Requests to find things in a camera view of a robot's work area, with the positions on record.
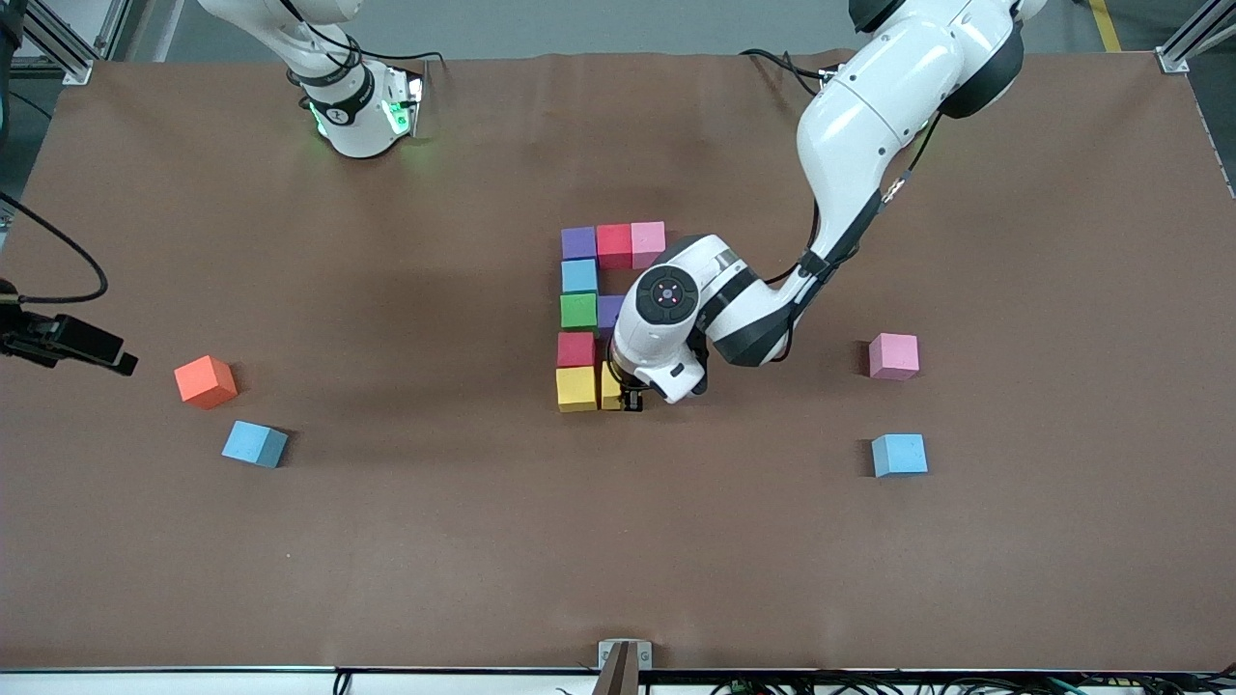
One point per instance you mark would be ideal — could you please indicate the blue foam cube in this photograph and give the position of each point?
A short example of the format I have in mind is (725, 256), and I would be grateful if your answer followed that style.
(253, 443)
(899, 455)
(579, 276)

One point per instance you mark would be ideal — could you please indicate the grey metal bracket plate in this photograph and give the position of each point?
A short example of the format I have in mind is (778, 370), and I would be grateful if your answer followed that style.
(645, 656)

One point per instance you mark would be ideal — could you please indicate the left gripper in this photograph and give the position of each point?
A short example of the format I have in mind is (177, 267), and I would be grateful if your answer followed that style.
(632, 397)

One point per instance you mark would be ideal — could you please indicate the purple foam cube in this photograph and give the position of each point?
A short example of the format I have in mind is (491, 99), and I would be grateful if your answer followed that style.
(608, 311)
(579, 243)

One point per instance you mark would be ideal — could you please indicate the yellow foam cube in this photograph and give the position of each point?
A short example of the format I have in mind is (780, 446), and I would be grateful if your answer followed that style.
(610, 386)
(576, 388)

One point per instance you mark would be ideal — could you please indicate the orange foam cube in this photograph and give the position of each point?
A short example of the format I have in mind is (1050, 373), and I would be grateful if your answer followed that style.
(205, 381)

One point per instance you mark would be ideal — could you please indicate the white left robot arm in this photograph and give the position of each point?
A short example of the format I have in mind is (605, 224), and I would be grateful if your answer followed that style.
(869, 116)

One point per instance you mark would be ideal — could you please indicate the red foam cube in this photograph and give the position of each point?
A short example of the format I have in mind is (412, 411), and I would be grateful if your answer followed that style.
(576, 349)
(614, 247)

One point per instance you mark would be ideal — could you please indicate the green foam cube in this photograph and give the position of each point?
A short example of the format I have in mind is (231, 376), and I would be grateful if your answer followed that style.
(578, 311)

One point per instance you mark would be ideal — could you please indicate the silver aluminium frame post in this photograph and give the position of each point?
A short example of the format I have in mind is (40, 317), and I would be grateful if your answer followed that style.
(77, 69)
(1171, 60)

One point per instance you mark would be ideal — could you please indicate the pink foam cube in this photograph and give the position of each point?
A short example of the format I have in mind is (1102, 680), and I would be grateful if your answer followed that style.
(893, 356)
(649, 245)

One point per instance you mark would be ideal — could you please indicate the brown table mat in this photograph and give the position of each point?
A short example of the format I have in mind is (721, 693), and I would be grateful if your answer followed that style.
(618, 560)

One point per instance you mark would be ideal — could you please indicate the brown pointed bar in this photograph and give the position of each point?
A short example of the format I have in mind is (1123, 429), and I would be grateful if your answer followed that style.
(618, 676)

